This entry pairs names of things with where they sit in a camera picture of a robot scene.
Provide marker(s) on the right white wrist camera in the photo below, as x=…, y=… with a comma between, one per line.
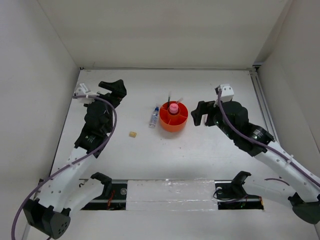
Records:
x=225, y=91

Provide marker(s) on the small yellow eraser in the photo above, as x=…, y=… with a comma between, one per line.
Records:
x=132, y=134

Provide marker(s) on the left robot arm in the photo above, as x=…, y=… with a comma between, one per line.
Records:
x=61, y=195

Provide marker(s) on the aluminium frame rail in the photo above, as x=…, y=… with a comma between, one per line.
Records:
x=266, y=114

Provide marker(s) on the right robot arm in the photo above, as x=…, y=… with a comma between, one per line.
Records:
x=295, y=189

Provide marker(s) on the pink glue bottle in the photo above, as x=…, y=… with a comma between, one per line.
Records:
x=173, y=108

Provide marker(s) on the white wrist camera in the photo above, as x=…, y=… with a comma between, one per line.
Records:
x=225, y=91
x=83, y=94

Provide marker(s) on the orange round compartment container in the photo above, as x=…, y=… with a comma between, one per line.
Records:
x=173, y=122

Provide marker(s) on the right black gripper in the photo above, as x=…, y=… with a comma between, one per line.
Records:
x=203, y=108

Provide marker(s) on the clear blue-cap spray bottle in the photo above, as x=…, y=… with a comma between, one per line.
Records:
x=154, y=117

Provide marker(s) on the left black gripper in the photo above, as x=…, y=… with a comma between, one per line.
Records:
x=117, y=88

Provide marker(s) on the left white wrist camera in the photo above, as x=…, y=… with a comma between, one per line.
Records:
x=83, y=94

